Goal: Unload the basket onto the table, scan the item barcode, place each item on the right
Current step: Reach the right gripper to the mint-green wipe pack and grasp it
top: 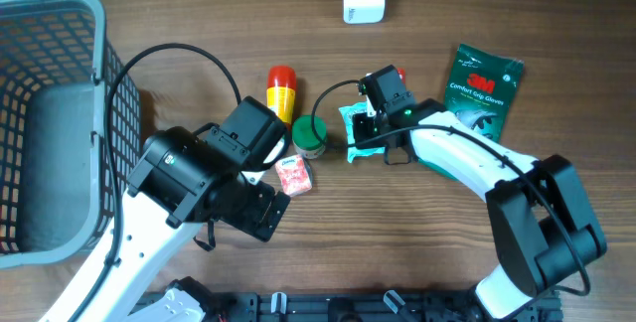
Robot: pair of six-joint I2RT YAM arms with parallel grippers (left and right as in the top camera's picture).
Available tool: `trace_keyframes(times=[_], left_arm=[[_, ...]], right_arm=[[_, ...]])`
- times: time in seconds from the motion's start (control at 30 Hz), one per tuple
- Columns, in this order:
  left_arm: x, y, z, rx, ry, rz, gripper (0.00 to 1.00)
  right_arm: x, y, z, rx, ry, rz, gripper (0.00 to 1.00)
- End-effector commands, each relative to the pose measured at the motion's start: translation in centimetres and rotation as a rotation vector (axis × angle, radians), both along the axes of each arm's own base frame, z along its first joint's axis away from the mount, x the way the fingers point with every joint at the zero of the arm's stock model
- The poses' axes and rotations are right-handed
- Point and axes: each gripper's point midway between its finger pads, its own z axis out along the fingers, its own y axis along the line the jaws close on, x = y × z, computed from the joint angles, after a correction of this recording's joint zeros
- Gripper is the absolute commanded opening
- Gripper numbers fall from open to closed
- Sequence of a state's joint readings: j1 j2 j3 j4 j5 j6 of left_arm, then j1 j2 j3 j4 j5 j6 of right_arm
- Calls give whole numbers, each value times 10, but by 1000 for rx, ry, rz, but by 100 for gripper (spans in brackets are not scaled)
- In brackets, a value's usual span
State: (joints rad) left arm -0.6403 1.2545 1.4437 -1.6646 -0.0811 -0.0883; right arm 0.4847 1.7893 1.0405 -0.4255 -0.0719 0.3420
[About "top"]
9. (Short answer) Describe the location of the teal tissue packet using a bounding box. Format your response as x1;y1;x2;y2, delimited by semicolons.
339;101;385;163

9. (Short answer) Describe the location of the red white small box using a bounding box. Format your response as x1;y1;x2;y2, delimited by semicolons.
274;155;313;197

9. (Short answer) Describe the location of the red coffee stick sachet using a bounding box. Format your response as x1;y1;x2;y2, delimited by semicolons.
397;68;405;85

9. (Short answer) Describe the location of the green lid jar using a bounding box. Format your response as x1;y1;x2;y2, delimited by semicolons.
292;115;327;159

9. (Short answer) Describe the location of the green snack bag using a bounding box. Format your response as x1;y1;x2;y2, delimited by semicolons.
419;43;526;180

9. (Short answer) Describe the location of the red yellow sauce bottle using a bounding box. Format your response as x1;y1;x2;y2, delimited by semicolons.
266;66;297;128

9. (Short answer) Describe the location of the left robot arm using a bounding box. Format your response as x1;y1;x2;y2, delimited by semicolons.
43;96;290;321

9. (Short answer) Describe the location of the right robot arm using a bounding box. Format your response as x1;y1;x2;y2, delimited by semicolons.
353;66;607;321

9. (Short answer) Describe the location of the grey plastic mesh basket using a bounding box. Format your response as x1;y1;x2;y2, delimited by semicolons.
1;0;141;269

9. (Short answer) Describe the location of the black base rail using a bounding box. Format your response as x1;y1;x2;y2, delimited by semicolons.
133;289;565;322

